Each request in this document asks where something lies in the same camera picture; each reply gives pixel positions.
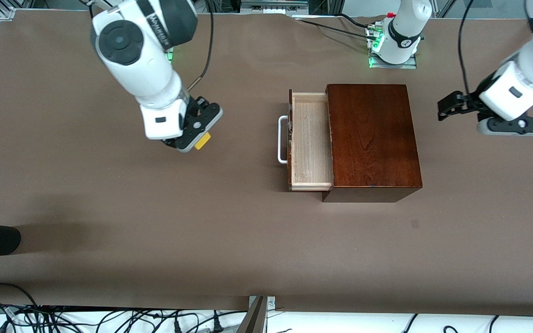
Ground wooden drawer with white handle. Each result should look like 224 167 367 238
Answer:
278 89 335 191

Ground dark brown wooden cabinet box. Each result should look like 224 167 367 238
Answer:
321 84 423 204

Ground brown table cover sheet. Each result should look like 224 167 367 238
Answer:
0 9 533 317

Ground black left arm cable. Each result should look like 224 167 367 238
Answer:
459 0 476 96

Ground metal frame bar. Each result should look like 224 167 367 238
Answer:
241 0 309 14

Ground aluminium strut with bracket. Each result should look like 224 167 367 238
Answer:
236 296 276 333

